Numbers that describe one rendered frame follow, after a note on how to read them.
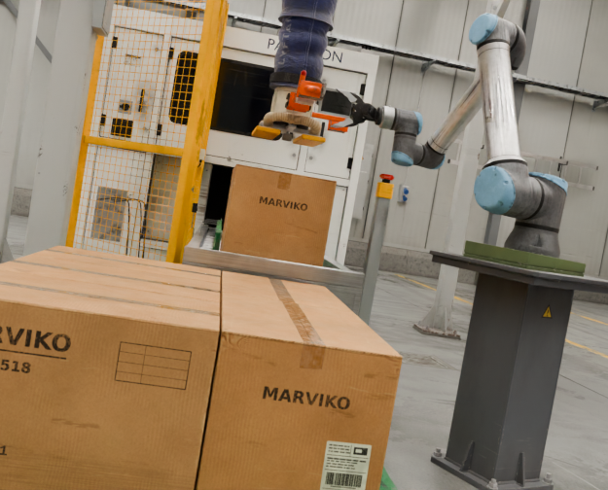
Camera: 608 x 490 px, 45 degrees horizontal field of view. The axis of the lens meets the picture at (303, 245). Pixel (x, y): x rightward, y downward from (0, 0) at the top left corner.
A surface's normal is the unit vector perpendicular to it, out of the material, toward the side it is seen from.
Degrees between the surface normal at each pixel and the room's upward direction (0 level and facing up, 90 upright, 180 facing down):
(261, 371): 90
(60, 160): 90
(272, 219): 90
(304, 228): 90
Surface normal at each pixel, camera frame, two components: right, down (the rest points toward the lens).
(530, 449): 0.51, 0.13
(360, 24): 0.19, 0.08
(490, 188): -0.83, -0.06
